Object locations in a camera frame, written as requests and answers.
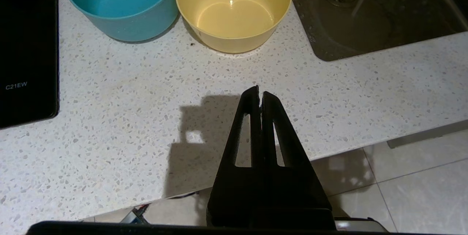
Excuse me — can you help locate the black induction cooktop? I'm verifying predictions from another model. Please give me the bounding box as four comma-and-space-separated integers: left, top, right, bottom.
0, 0, 60, 129

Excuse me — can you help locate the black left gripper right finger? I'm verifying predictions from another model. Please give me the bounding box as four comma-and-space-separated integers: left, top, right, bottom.
262, 91, 333, 210

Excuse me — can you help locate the yellow plastic bowl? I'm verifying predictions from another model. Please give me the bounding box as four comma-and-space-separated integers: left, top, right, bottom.
175, 0, 293, 54

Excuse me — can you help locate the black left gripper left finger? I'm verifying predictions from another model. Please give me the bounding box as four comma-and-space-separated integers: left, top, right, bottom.
207, 85, 262, 210

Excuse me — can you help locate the robot wheeled base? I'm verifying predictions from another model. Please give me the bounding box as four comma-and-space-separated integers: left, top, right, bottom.
335, 217, 388, 232

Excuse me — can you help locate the stainless steel sink basin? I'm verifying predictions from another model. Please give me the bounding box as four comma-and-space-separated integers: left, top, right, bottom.
287, 0, 468, 62

